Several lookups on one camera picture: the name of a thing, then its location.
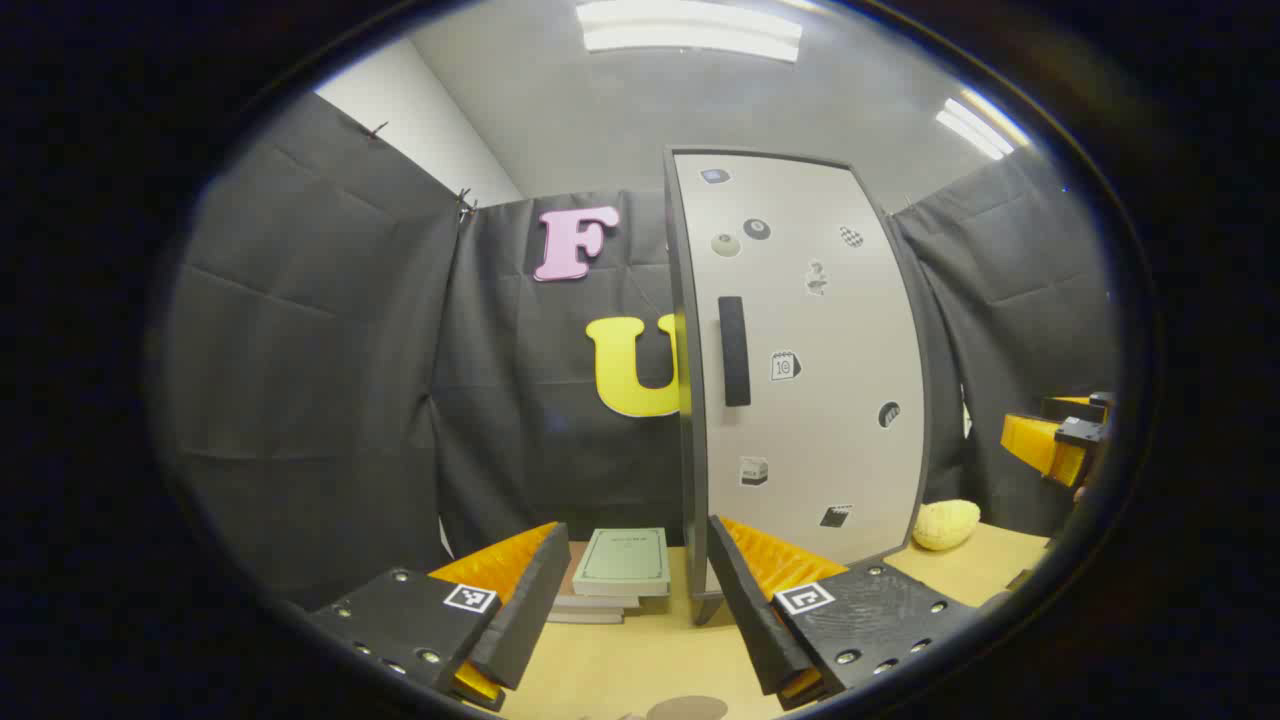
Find green book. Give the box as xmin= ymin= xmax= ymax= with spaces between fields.
xmin=572 ymin=527 xmax=672 ymax=599

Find black backdrop cloth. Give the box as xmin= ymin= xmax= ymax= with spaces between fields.
xmin=160 ymin=90 xmax=1121 ymax=613

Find wide ceiling light panel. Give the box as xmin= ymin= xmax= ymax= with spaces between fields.
xmin=575 ymin=0 xmax=804 ymax=63

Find narrow ceiling light panel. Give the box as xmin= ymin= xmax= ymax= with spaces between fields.
xmin=935 ymin=88 xmax=1031 ymax=161

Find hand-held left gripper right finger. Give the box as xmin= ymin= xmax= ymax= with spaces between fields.
xmin=706 ymin=514 xmax=986 ymax=711

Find black cabinet door handle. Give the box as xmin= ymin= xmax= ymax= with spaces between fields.
xmin=718 ymin=296 xmax=752 ymax=408

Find light grey cabinet door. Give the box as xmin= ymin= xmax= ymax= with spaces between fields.
xmin=675 ymin=152 xmax=931 ymax=598

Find dark grey cabinet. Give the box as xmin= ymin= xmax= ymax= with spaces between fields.
xmin=663 ymin=145 xmax=933 ymax=626

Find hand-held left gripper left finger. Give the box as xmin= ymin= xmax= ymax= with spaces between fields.
xmin=305 ymin=520 xmax=573 ymax=713

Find yellow knitted object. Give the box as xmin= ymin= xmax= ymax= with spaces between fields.
xmin=912 ymin=499 xmax=982 ymax=552

